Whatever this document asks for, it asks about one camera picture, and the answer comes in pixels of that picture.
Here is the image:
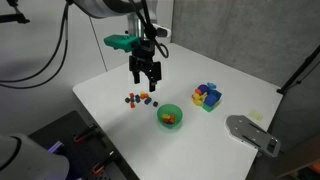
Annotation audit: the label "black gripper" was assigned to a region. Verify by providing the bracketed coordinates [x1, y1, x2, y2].
[129, 40, 162, 92]

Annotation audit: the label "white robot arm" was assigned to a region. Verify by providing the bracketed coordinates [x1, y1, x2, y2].
[0, 0, 169, 180]

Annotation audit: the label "orange block on table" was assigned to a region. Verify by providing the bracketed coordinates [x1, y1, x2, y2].
[140, 93, 149, 99]

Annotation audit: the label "blue block on table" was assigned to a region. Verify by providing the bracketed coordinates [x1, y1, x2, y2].
[144, 97, 152, 105]

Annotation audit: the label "dark grey block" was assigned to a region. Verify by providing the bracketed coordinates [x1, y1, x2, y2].
[125, 97, 130, 103]

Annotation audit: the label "red block on table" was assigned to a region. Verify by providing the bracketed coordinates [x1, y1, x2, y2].
[130, 102, 135, 108]

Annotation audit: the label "green plastic bowl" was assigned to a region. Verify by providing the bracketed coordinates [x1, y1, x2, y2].
[157, 104, 183, 129]

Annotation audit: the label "blocks inside bowl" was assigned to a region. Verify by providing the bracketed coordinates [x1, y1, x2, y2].
[162, 114, 175, 124]

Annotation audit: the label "green box of toys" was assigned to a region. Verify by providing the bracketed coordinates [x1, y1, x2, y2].
[191, 82, 222, 112]

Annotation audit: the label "black orange clamp rear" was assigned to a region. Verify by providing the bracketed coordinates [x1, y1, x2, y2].
[73, 124, 97, 144]

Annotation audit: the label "black orange clamp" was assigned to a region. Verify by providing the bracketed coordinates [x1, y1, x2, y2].
[92, 151, 115, 175]
[73, 124, 97, 144]

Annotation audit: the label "black perforated base board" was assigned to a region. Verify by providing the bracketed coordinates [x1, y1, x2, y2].
[29, 111, 139, 180]

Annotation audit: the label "black orange clamp front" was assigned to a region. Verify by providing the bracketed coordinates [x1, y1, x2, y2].
[92, 151, 115, 175]

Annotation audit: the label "grey metal mounting plate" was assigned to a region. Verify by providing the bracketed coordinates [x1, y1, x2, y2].
[225, 115, 281, 157]

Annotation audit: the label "yellow sticky note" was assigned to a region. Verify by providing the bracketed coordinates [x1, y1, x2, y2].
[249, 111, 263, 121]

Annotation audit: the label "black tripod leg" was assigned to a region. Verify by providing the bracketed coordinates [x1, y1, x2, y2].
[276, 45, 320, 95]

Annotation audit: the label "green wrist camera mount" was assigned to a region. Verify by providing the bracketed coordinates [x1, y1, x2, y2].
[104, 35, 140, 52]

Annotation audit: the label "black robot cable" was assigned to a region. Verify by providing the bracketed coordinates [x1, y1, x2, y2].
[0, 2, 70, 90]

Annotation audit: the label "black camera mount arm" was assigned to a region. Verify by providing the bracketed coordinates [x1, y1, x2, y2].
[0, 0, 30, 24]

